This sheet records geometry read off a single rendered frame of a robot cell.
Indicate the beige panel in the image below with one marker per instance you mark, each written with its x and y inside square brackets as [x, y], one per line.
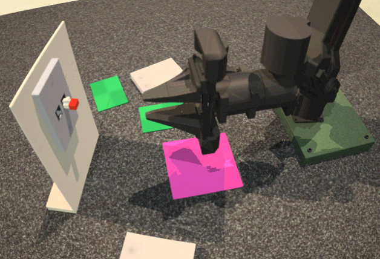
[63, 139]

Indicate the green flat rectangular mat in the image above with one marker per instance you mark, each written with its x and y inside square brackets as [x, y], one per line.
[149, 126]

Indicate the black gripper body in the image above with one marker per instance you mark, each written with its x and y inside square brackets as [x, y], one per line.
[227, 93]

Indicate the cream flat rectangular block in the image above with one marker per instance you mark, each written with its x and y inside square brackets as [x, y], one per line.
[145, 247]
[153, 75]

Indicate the pink flat square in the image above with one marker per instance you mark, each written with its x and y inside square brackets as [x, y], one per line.
[191, 173]

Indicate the green square mat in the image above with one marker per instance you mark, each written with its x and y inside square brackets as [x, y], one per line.
[108, 93]

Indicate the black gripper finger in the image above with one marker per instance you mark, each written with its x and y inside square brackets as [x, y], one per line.
[182, 117]
[185, 87]

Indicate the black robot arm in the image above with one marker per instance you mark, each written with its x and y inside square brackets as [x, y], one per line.
[302, 61]

